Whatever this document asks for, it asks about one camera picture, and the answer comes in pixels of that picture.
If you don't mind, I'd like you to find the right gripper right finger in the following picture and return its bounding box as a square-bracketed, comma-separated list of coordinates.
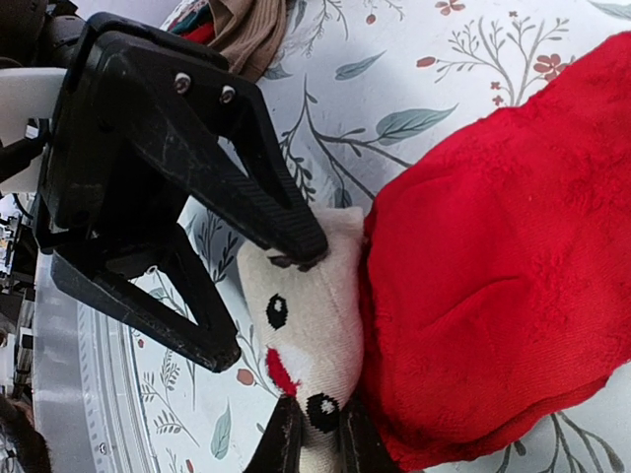
[339, 394, 401, 473]

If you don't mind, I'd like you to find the red and beige sock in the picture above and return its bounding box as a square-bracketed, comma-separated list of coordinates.
[238, 33, 630, 472]

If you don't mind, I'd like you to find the floral table mat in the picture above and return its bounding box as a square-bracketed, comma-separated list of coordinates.
[128, 1, 630, 472]

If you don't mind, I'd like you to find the aluminium front rail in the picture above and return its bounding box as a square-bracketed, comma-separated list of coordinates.
[29, 196, 159, 473]

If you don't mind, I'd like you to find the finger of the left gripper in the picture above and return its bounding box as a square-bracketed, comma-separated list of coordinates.
[95, 31, 328, 264]
[50, 236, 242, 372]

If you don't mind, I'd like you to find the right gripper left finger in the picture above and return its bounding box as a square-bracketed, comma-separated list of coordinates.
[244, 396, 304, 473]

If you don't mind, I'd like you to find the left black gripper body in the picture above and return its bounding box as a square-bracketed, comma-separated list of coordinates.
[34, 10, 187, 251]

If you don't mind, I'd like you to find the brown sock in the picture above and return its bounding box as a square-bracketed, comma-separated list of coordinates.
[208, 0, 289, 83]

